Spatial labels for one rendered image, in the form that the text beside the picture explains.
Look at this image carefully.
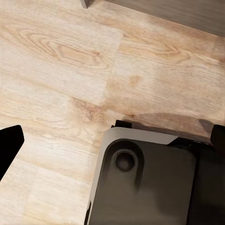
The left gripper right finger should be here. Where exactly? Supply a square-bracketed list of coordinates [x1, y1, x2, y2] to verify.
[210, 124, 225, 161]

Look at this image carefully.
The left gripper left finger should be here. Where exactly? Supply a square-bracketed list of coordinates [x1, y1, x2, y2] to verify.
[0, 125, 24, 181]

